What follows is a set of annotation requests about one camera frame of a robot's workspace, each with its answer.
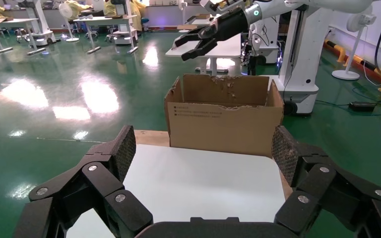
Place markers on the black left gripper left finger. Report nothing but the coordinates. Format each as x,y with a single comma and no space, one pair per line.
92,184

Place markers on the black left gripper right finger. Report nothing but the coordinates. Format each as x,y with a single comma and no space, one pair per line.
325,187

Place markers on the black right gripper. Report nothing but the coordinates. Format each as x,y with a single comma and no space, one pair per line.
231,23

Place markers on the large cardboard box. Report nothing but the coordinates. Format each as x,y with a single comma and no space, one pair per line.
223,131

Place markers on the white desk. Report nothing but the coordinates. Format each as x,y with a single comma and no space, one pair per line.
223,49

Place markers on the black power adapter brick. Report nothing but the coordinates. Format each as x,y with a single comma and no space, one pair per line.
361,106

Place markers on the white work table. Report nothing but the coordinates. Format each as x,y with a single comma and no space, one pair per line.
105,19
13,21

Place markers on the white robot body column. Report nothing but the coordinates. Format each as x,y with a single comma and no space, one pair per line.
300,65

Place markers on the white standing fan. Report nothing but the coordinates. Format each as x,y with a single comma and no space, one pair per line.
345,75
66,10

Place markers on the white wheeled robot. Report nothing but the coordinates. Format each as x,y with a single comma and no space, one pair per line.
41,36

